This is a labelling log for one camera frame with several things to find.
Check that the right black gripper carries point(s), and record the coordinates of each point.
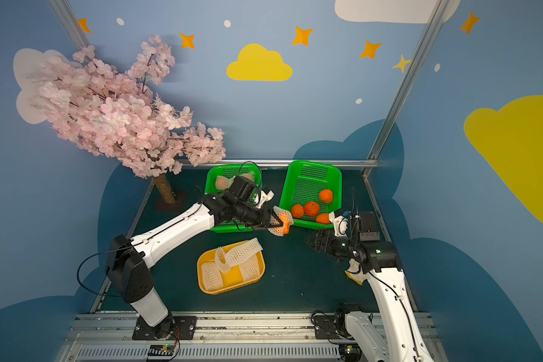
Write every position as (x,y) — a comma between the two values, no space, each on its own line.
(328,244)

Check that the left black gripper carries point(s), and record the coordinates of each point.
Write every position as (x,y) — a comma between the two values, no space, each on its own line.
(262,217)

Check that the bare orange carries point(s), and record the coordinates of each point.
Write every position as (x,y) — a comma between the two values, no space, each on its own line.
(326,196)
(297,211)
(323,219)
(312,209)

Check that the netted orange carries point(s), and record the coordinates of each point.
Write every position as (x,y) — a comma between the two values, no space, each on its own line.
(281,221)
(223,183)

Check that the white foam net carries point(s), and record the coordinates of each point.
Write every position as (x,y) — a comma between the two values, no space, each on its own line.
(211,277)
(249,269)
(237,255)

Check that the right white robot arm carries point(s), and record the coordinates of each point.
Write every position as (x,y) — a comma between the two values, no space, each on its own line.
(401,339)

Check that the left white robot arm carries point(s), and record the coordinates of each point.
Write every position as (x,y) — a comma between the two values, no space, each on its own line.
(130,260)

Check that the left green plastic basket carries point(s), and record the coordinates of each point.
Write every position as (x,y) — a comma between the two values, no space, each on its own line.
(248,169)

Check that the green plastic basket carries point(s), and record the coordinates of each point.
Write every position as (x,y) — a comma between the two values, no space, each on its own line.
(304,182)
(248,169)

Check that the white cotton work glove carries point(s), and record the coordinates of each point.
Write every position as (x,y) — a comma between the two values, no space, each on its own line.
(354,272)

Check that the right green plastic basket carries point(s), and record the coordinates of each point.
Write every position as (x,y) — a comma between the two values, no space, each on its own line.
(304,182)

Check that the yellow plastic tray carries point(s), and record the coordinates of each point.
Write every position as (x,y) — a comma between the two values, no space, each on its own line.
(233,279)

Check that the pink artificial blossom tree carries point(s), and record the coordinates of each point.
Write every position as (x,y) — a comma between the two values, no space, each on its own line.
(106,112)

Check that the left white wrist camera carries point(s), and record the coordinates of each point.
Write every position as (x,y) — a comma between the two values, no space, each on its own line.
(264,197)

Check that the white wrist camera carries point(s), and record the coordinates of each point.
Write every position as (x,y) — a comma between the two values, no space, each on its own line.
(264,197)
(339,220)

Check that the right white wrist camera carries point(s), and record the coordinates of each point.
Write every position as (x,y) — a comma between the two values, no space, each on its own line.
(339,220)

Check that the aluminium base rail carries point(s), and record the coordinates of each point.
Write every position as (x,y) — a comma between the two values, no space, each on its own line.
(234,336)

